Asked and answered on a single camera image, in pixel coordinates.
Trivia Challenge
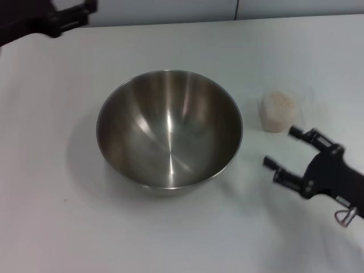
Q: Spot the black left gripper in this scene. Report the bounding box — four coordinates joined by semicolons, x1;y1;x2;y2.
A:
0;0;98;48

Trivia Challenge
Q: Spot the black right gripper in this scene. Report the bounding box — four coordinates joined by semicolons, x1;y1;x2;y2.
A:
263;125;364;220

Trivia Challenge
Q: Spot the clear plastic cup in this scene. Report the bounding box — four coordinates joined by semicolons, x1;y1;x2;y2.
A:
260;84;317;134

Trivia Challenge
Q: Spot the stainless steel mixing bowl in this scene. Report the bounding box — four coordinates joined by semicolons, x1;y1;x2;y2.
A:
96;69;245;198

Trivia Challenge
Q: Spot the silver quick release pin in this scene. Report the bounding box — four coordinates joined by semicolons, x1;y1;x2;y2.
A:
334;206;358;228

